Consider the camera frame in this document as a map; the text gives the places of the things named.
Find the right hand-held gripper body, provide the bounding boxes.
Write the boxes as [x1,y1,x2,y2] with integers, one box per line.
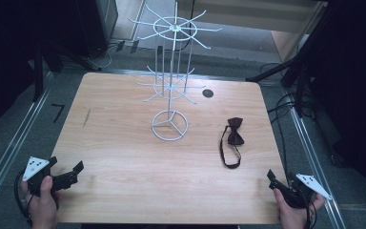
[269,174,334,210]

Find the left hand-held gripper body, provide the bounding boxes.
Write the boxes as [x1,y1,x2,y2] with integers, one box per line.
[22,156,78,198]

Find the person's right hand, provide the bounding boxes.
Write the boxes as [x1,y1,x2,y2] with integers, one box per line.
[273,187,326,229]

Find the person's left hand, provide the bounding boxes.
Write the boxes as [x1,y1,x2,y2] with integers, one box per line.
[20,175,60,229]

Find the dark red bow tie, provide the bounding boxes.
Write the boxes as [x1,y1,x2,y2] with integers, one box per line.
[219,116,246,170]

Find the black metal stand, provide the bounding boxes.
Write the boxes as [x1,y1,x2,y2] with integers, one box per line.
[31,37,103,103]
[245,2,335,119]

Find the light wooden board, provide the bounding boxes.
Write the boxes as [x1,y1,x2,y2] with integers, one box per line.
[269,0,329,64]

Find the dark cabinet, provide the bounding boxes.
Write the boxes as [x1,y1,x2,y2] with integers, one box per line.
[75,0,119,59]

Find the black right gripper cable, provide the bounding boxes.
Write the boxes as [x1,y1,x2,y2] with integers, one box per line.
[302,190,319,229]

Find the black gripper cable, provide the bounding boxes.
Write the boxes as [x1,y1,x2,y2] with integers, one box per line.
[302,190,319,229]
[13,171,33,227]

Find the metal floor rail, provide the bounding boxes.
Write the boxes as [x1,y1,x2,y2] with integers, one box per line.
[0,72,54,219]
[286,104,348,229]

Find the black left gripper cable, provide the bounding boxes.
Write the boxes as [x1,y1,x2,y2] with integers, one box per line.
[13,171,33,227]

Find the black floor cable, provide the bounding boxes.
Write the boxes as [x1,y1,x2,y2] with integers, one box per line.
[259,62,303,180]

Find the light floor cable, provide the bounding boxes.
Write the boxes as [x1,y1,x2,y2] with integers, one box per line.
[86,43,114,70]

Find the white wire display rack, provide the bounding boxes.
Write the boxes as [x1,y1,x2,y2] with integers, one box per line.
[128,1,223,142]

